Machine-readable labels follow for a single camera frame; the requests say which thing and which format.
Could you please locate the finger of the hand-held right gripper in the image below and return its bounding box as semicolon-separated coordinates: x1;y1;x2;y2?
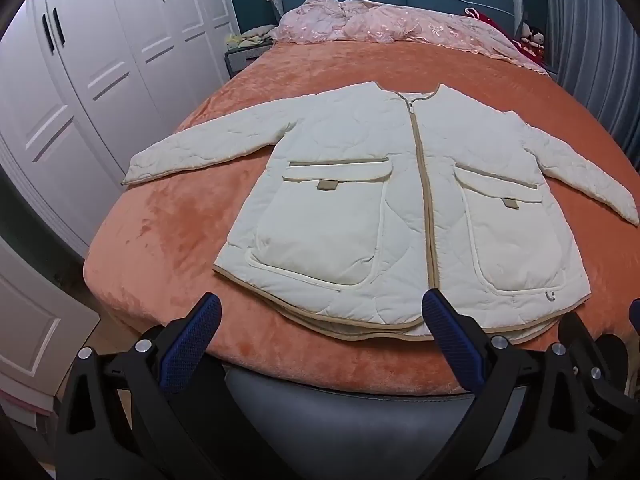
557;311;630;361

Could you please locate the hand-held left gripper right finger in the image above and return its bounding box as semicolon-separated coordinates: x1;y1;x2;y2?
421;289;601;480

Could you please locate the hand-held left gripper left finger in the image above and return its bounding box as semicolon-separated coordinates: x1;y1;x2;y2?
55;291;223;480

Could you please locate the cream quilted jacket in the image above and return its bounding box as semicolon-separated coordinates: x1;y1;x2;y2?
121;81;640;347

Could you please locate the orange plush bed blanket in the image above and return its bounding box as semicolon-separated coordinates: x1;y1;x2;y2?
82;40;640;403

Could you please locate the white panelled door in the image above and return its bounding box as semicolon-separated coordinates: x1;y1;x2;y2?
0;236;102;431

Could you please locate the grey-blue curtain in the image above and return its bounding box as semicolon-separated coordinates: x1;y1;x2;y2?
544;0;640;167

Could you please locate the grey nightstand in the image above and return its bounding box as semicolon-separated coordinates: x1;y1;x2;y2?
223;41;277;79

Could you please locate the white panelled wardrobe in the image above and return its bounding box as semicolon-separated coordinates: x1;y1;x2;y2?
0;0;241;261

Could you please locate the plush doll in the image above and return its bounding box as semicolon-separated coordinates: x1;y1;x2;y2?
520;21;547;61

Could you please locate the pale yellow cloth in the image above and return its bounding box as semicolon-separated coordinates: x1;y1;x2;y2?
227;24;277;51

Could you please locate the red cloth item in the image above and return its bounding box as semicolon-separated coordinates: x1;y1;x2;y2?
464;6;517;45

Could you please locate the pink embroidered quilt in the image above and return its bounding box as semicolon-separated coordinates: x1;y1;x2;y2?
270;0;551;73

